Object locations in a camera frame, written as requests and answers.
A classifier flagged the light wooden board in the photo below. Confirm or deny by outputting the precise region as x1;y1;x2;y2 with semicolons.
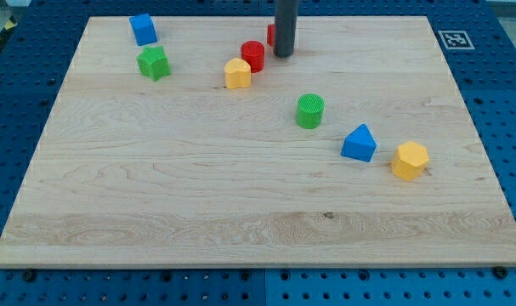
0;16;516;269

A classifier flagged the green cylinder block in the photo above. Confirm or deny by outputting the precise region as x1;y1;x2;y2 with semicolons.
296;93;325;129

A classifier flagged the yellow heart block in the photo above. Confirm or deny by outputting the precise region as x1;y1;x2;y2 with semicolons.
224;58;252;89

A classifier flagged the red cylinder block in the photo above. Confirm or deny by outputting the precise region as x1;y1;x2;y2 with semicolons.
241;40;265;73

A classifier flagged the blue triangle block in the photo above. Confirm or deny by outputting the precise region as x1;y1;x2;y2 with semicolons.
340;123;377;162

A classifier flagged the red block behind rod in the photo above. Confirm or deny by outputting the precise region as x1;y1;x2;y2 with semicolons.
266;24;275;47

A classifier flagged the green star block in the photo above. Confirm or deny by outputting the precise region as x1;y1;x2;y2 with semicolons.
136;46;171;82

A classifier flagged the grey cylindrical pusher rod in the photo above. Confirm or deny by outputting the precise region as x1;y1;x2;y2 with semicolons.
274;0;298;58

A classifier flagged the yellow hexagon block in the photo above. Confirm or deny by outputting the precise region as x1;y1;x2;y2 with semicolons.
391;141;429;181

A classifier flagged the blue cube block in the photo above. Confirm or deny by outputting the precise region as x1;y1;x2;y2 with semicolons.
129;14;158;46

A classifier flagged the white fiducial marker tag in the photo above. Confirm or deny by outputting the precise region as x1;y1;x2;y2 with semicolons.
439;30;474;50

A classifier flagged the black bolt left front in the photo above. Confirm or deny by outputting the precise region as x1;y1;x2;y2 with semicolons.
21;269;37;283

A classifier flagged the black bolt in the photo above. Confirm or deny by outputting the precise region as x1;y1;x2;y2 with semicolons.
21;269;37;283
492;266;509;280

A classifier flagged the black bolt right front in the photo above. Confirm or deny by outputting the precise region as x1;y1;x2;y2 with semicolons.
492;266;509;280

